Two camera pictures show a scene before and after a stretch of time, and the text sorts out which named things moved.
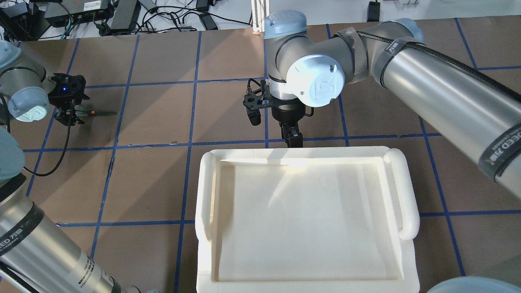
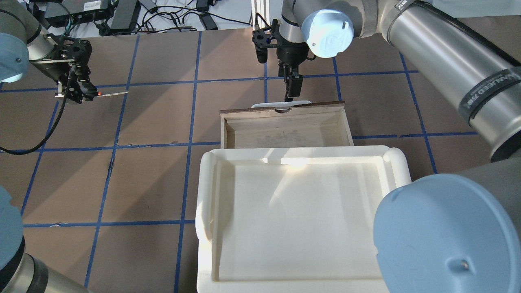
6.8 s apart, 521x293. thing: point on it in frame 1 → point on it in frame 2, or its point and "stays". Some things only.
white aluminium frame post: x=260 y=10 stays
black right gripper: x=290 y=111 → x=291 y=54
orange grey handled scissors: x=79 y=112 → x=99 y=94
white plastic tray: x=332 y=219 stays
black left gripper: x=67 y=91 → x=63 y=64
